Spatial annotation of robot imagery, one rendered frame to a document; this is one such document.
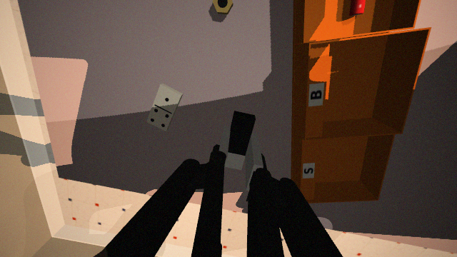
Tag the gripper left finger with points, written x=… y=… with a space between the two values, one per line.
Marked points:
x=144 y=234

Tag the red battery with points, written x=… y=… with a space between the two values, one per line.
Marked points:
x=357 y=7

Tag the brass hex nut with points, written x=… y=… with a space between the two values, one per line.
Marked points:
x=223 y=6

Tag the beige domino tile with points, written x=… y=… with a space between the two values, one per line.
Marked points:
x=164 y=107

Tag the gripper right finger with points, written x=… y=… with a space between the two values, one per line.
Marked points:
x=275 y=205

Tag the brown rack of bins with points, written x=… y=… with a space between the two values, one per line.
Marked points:
x=350 y=97

